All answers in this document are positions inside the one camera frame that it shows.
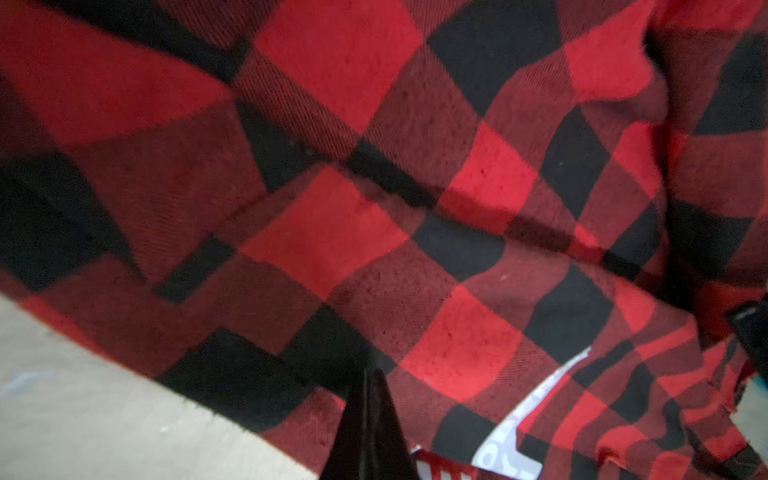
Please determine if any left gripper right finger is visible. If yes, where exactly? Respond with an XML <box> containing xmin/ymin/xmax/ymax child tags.
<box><xmin>370</xmin><ymin>370</ymin><xmax>419</xmax><ymax>479</ymax></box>

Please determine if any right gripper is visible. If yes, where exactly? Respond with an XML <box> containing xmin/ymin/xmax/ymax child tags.
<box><xmin>727</xmin><ymin>299</ymin><xmax>767</xmax><ymax>384</ymax></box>

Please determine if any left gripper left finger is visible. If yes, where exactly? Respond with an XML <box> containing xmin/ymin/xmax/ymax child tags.
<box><xmin>320</xmin><ymin>370</ymin><xmax>372</xmax><ymax>480</ymax></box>

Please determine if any red black plaid shirt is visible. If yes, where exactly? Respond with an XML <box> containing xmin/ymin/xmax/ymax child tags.
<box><xmin>1</xmin><ymin>1</ymin><xmax>767</xmax><ymax>479</ymax></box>

